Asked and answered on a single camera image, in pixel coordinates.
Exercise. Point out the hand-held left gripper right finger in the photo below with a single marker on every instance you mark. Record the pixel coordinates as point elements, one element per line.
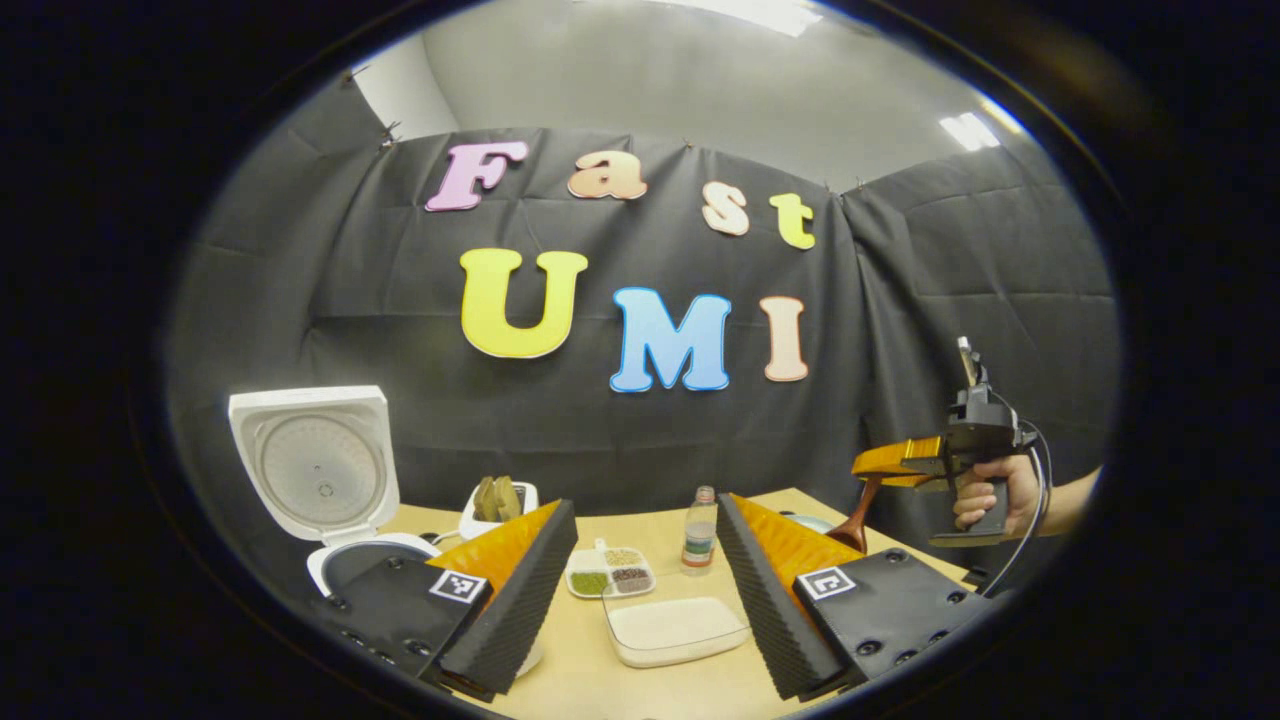
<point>768,605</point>

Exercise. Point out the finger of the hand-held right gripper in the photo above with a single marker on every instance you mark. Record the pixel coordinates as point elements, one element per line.
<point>940,472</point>

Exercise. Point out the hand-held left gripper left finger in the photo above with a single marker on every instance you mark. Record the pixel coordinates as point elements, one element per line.
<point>520,605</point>

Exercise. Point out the clear tray of rice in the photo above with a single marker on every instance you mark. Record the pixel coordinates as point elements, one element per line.
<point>675,630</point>

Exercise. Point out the white rice cooker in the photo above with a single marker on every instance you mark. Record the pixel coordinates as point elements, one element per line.
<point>320,470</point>

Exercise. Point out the white toaster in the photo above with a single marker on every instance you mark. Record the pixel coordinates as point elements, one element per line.
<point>475,527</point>

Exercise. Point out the white divided bean dish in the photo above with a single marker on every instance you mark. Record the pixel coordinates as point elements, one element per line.
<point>610,578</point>

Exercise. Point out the clear plastic water bottle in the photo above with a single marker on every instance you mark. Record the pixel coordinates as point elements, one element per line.
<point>699,540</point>

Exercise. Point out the brown bread slice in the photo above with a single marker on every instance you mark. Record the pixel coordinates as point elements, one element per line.
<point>485,500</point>
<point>512,497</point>

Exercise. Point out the ceiling light panel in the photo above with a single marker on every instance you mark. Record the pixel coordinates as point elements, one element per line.
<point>760,12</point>
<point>968,131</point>

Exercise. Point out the black backdrop cloth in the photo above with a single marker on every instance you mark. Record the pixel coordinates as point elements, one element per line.
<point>400,300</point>

